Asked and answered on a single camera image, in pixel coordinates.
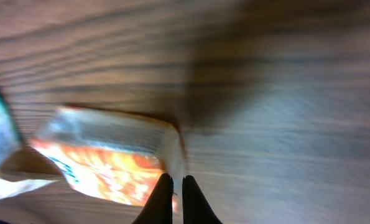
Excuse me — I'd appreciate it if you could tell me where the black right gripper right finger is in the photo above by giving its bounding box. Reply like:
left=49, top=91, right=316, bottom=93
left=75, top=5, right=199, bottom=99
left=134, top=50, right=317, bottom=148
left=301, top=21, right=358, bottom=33
left=182, top=175, right=222, bottom=224

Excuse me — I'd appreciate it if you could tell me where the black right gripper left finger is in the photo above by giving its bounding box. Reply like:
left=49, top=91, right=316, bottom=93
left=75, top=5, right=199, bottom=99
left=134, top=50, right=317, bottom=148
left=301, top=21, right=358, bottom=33
left=132, top=174, right=173, bottom=224

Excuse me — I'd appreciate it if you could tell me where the orange snack package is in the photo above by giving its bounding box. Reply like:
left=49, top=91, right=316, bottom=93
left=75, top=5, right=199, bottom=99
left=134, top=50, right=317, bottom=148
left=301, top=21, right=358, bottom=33
left=30, top=106, right=185, bottom=211

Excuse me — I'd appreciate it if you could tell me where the brown white snack pouch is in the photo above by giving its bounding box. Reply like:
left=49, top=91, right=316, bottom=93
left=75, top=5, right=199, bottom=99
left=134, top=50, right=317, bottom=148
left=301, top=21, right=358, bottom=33
left=0, top=147, right=63, bottom=200

